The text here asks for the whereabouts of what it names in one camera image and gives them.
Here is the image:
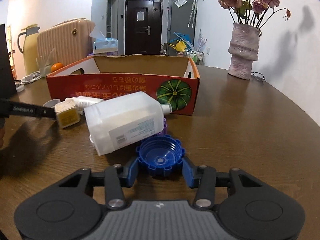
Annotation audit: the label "small white cup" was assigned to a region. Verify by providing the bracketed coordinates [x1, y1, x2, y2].
[43, 99, 61, 108]

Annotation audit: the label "blue plastic cap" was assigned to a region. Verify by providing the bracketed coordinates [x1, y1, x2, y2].
[136, 134, 185, 179]

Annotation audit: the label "white plastic jug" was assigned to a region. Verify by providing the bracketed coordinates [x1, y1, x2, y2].
[84, 92, 172, 156]

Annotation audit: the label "purple plastic cap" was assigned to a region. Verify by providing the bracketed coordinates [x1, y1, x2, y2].
[157, 118, 168, 136]

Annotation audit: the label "white spray bottle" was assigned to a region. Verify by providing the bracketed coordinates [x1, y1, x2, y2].
[65, 96, 104, 115]

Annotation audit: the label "black paper bag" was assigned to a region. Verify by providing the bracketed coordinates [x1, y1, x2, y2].
[0, 24, 17, 99]

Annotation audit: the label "clear glass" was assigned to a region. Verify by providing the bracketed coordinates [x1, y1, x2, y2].
[36, 48, 56, 77]

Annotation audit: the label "orange fruit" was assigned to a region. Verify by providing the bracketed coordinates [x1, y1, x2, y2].
[51, 62, 64, 73]

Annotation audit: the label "yellow thermos jug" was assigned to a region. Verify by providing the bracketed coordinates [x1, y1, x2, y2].
[17, 24, 40, 75]

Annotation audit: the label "pink ribbed suitcase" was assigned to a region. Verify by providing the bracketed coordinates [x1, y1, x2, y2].
[37, 18, 95, 66]

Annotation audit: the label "red cardboard pumpkin box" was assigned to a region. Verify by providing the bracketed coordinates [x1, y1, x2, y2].
[46, 55, 200, 115]

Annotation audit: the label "tissue pack blue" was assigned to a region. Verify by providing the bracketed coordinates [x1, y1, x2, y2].
[89, 27, 118, 54]

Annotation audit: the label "eyeglasses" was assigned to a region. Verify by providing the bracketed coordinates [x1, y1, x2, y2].
[251, 72, 265, 82]

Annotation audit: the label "pink textured vase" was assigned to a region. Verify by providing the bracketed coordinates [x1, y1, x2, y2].
[228, 23, 261, 80]

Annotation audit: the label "yellow blue toy pile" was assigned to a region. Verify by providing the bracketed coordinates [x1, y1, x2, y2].
[165, 32, 207, 65]

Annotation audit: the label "dark entrance door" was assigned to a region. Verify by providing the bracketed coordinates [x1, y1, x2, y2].
[124, 0, 163, 55]

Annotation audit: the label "grey refrigerator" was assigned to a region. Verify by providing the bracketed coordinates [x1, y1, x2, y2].
[167, 0, 195, 56]

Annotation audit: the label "dried pink flowers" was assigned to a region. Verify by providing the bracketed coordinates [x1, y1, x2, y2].
[217, 0, 291, 29]

